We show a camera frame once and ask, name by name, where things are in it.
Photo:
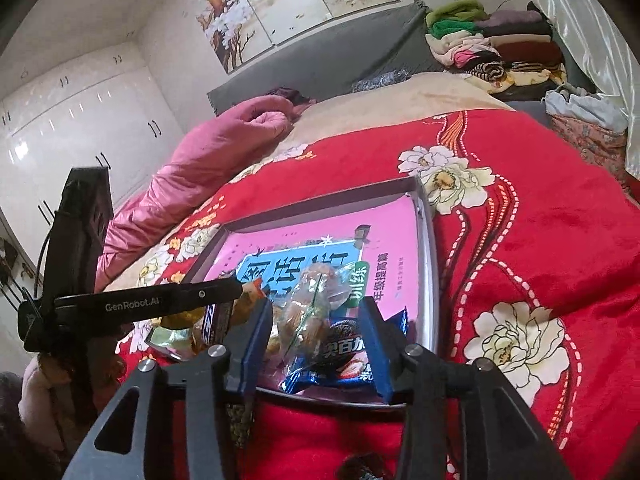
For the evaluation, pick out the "grey patterned pillow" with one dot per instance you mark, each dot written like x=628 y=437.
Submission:
x=385 y=80

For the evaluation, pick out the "beige bed sheet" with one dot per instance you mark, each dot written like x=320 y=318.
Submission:
x=400 y=95

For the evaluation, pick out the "pink quilt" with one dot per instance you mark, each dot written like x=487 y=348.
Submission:
x=200 y=160

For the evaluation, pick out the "floral fabric basket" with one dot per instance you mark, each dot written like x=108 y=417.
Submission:
x=595 y=145

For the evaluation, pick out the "blue cookie packet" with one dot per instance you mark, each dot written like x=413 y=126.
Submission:
x=335 y=350

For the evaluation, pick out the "pale green snack packet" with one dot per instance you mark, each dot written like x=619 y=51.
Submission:
x=167 y=340

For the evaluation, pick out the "black chocolate bar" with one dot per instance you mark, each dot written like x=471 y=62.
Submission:
x=217 y=322

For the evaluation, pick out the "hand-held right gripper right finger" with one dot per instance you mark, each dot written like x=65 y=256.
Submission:
x=375 y=350

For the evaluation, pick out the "pink book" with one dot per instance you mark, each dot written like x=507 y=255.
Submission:
x=310 y=225

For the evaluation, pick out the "white satin curtain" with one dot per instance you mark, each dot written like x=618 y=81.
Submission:
x=585 y=20

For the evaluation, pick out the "clear pastry packet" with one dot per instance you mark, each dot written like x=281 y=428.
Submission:
x=325 y=285
x=300 y=325

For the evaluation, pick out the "dark maroon cloth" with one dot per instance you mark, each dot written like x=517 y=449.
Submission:
x=287 y=94

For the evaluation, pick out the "yellow snack packet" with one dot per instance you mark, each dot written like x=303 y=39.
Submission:
x=250 y=300

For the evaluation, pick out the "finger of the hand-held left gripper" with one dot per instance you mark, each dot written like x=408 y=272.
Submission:
x=210 y=292

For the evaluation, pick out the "dark fuzzy cloth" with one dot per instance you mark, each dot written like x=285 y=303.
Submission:
x=20 y=440

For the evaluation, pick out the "tree blossom painting panel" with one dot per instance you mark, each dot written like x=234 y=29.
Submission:
x=230 y=20

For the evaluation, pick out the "stack of folded clothes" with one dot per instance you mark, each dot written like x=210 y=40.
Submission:
x=520 y=45

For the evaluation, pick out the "red floral blanket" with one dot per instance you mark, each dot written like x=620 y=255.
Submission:
x=525 y=240

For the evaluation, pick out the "dark cardboard box tray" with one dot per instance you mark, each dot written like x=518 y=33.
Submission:
x=430 y=270

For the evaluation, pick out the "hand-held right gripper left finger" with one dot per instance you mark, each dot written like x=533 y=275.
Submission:
x=255 y=350

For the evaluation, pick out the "grey headboard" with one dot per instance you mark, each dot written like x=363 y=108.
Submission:
x=325 y=60

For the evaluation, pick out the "white wardrobe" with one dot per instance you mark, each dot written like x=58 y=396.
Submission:
x=75 y=125

